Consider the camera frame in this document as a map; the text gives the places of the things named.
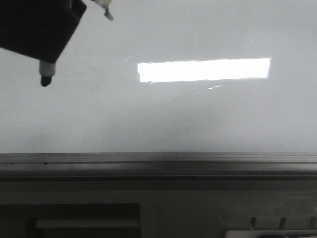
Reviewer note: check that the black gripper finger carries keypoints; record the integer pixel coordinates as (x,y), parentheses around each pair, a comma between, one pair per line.
(39,29)

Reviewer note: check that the white black whiteboard marker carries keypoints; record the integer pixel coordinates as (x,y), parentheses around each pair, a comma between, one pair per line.
(47,72)

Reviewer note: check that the red magnet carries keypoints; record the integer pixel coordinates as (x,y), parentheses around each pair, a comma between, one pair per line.
(104,4)

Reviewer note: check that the white marker tray box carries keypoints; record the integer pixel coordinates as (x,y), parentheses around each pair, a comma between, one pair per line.
(270,233)

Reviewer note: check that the white whiteboard with aluminium frame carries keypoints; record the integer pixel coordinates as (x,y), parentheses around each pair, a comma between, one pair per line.
(169,88)

